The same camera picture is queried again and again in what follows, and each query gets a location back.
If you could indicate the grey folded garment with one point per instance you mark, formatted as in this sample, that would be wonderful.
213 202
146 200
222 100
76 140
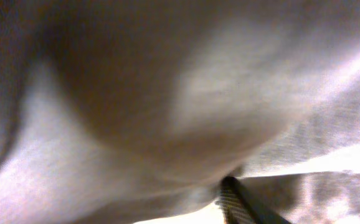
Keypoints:
123 111

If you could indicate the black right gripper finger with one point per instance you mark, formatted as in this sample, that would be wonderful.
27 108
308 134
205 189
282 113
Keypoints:
239 206

